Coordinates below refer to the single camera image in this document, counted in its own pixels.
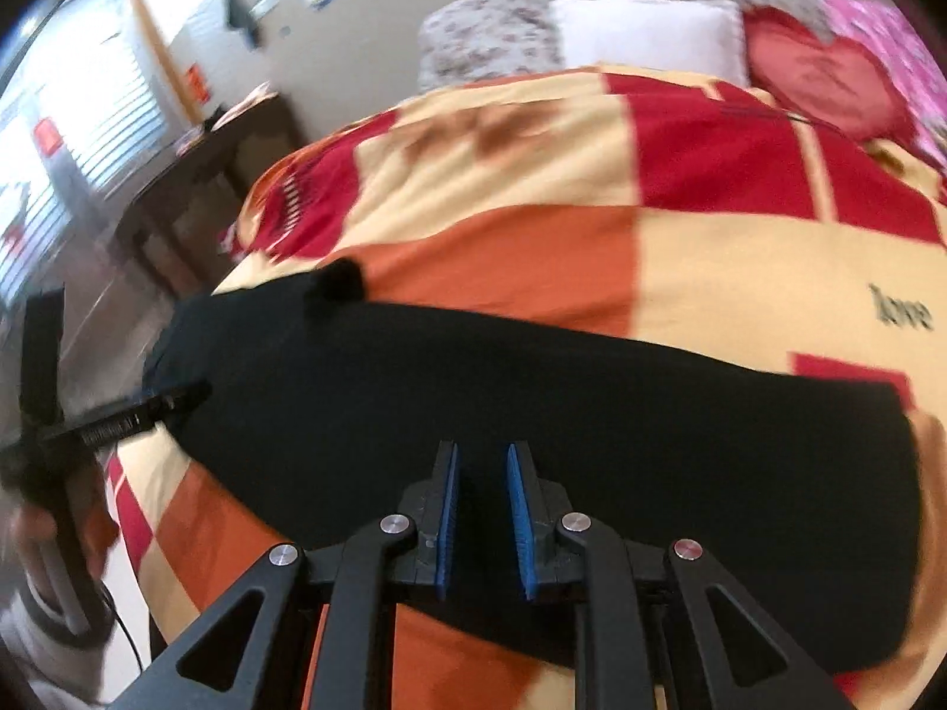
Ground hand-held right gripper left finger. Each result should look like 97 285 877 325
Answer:
111 441 460 710

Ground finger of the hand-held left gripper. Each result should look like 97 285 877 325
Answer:
80 380 213 450

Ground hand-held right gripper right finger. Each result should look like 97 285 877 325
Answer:
506 441 852 710

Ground black pants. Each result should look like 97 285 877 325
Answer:
143 257 927 676

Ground person's left hand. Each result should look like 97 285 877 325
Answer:
11 459 121 579

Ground dark wooden table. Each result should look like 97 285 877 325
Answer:
111 91 306 298

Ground window blinds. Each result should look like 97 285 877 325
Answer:
0 0 182 304

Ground red orange checkered blanket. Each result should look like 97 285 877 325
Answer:
104 68 947 710

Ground grey floral quilt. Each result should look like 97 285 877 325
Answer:
416 0 837 93

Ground white pillow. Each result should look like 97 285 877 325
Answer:
549 0 750 88

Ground red heart cushion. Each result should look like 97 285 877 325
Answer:
742 6 914 143

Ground pink floral blanket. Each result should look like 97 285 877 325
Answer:
784 0 947 197

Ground black cable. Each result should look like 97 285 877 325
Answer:
95 578 151 670

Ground black wall fixture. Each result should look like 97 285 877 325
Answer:
224 0 265 53

